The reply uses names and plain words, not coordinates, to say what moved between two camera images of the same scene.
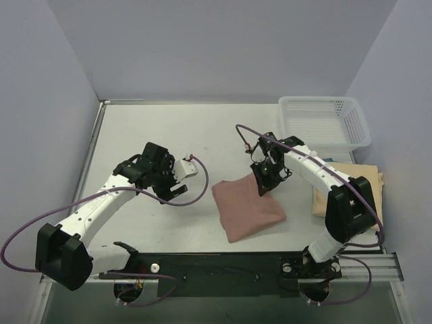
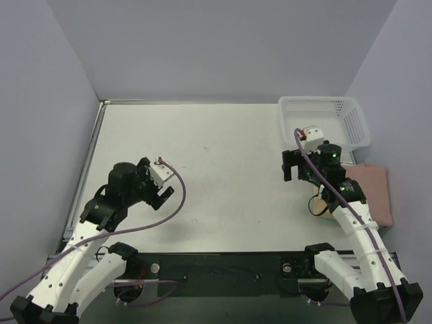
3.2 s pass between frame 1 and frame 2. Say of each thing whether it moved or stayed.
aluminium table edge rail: stayed
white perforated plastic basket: stayed
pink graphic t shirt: moved
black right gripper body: moved
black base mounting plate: stayed
